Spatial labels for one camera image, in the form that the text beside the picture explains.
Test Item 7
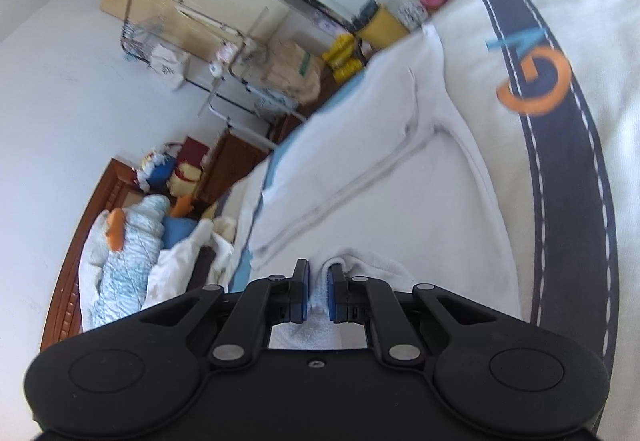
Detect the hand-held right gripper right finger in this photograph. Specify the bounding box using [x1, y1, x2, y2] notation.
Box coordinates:
[327, 266, 498, 366]

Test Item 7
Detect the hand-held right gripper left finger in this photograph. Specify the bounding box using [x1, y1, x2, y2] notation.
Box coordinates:
[135, 258, 311, 369]

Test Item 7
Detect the white shirt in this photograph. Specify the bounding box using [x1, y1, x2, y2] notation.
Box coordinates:
[250, 23, 523, 352]

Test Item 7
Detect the cream blanket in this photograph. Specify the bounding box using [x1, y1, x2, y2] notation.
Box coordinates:
[150, 216, 236, 307]

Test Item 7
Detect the blue pillow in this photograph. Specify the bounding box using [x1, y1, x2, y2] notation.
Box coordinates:
[162, 216, 201, 249]

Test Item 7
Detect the dark wooden nightstand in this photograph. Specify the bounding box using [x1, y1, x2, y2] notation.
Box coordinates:
[192, 128, 271, 206]

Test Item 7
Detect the dark red box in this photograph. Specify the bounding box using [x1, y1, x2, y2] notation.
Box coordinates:
[177, 136, 208, 169]

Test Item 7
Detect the light blue quilted blanket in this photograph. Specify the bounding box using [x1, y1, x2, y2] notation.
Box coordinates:
[80, 195, 171, 329]

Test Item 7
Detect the blue white plush toy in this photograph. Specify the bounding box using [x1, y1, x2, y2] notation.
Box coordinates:
[134, 146, 176, 192]

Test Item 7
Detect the brown paper bag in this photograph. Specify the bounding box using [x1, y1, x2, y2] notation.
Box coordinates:
[262, 41, 326, 104]

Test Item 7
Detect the wooden headboard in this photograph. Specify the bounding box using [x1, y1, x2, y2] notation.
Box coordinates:
[40, 158, 146, 352]

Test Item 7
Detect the yellow plastic bag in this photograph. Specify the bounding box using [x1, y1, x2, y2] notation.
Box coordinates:
[322, 33, 363, 82]

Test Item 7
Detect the white package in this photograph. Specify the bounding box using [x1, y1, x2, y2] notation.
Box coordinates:
[150, 43, 191, 89]

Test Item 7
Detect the yellow bin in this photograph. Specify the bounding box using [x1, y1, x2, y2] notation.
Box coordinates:
[352, 3, 408, 52]

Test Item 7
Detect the striped printed bedspread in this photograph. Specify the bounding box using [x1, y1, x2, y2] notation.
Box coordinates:
[220, 0, 640, 372]

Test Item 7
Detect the light wooden cabinet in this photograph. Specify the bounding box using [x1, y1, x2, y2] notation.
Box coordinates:
[100, 0, 291, 86]

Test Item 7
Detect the patterned white bag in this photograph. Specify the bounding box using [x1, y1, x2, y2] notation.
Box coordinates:
[397, 1, 428, 29]

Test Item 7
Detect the metal tube rack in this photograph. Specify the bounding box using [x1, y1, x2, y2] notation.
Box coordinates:
[120, 0, 311, 142]

